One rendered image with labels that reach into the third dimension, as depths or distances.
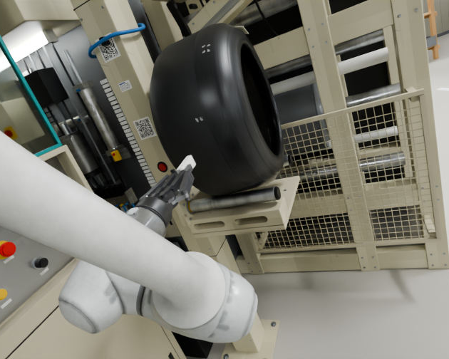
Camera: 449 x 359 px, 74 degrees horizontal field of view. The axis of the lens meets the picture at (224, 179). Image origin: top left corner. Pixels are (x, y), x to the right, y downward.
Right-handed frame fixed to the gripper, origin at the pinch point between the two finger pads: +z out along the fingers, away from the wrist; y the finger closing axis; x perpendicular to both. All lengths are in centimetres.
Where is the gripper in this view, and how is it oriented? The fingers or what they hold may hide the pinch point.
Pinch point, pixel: (186, 167)
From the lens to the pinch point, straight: 75.7
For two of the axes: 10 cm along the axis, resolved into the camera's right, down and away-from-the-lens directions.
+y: -8.8, 1.7, 4.4
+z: 2.8, -5.7, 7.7
